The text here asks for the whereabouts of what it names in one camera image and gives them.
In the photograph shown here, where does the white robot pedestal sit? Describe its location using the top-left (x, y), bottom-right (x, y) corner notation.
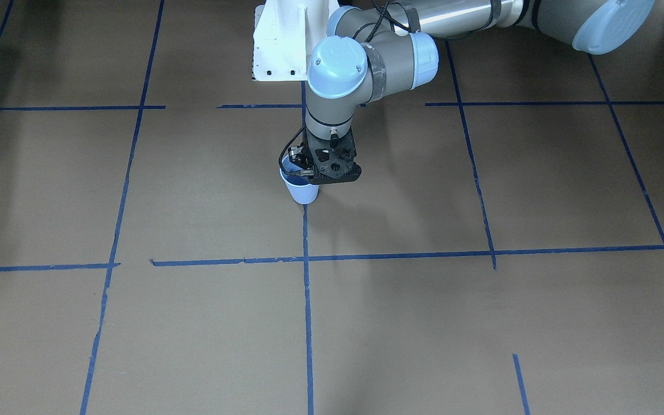
top-left (251, 1), bottom-right (339, 82)

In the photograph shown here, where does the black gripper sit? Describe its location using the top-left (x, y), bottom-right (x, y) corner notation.
top-left (300, 128), bottom-right (333, 173)

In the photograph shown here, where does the blue ribbed cup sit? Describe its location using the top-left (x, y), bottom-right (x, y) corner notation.
top-left (280, 168), bottom-right (320, 205)

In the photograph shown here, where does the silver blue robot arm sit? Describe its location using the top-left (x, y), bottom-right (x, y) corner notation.
top-left (285, 1), bottom-right (654, 184)

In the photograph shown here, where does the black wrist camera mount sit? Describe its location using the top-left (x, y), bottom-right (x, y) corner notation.
top-left (308, 130), bottom-right (362, 186)

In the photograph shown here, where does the black camera cable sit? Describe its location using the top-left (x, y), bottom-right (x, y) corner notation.
top-left (278, 126), bottom-right (313, 176)

